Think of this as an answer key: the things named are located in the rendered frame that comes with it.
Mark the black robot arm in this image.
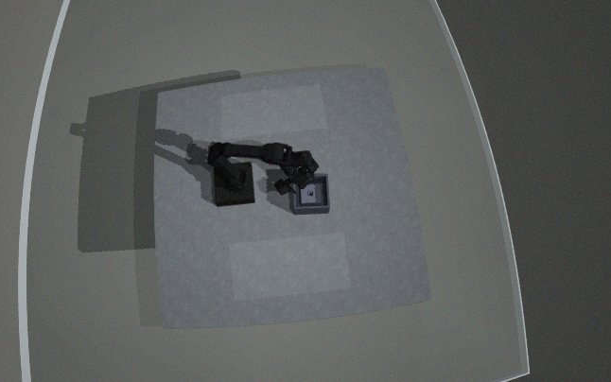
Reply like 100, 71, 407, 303
207, 142, 312, 194

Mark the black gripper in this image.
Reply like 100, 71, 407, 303
274, 158, 319, 195

